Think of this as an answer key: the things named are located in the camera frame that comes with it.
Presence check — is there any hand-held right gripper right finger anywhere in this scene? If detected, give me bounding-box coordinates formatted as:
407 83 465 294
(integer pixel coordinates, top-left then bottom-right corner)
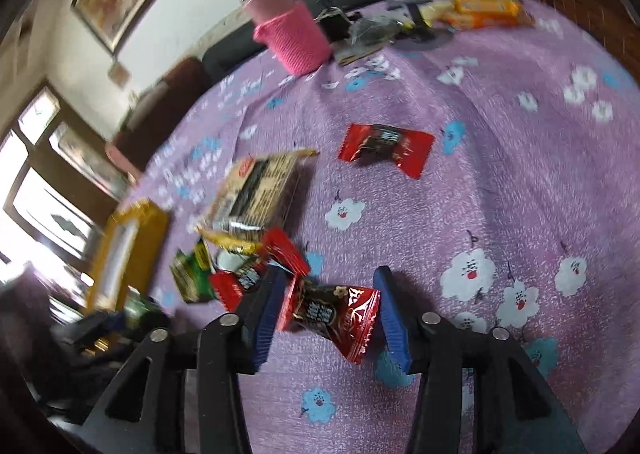
373 265 589 454

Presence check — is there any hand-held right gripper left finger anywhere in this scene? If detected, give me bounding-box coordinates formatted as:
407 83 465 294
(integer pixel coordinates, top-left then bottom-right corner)
82 265 288 454

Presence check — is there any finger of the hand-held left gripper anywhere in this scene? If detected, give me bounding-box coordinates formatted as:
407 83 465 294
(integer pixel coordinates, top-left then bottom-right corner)
59 307 132 351

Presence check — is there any red twist-wrapped snack packet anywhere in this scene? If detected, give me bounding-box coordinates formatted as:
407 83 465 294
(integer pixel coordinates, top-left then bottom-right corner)
338 123 435 179
209 258 268 313
280 277 382 365
261 227 312 278

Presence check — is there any yellow box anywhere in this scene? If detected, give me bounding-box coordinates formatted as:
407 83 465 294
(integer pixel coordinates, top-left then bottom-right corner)
86 198 170 311

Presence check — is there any green snack packet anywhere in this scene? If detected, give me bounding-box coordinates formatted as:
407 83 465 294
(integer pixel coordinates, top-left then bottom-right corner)
170 239 217 304

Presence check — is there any yellow snack packet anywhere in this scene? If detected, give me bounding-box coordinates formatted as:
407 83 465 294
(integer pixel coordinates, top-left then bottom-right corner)
198 227 264 255

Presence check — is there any tan snack packet black print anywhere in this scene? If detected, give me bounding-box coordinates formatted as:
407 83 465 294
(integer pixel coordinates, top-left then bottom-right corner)
200 149 319 241

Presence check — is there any window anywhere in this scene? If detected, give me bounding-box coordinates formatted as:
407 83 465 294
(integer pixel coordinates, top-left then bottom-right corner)
0 84 126 285

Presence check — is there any purple floral tablecloth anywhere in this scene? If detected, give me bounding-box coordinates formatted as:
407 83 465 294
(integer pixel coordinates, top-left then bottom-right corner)
80 0 640 454

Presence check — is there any brown chair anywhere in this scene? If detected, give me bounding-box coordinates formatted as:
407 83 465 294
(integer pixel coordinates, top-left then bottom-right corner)
105 58 213 175

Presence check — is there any pink bottle with knitted sleeve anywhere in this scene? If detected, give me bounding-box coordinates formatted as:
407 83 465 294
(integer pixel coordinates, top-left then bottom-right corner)
235 0 333 76

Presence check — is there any clear plastic bag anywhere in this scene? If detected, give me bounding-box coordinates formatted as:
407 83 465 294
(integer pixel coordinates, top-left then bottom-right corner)
347 14 406 48

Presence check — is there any orange snack packet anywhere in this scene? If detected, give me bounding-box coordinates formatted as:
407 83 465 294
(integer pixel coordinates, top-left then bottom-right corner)
440 0 522 30

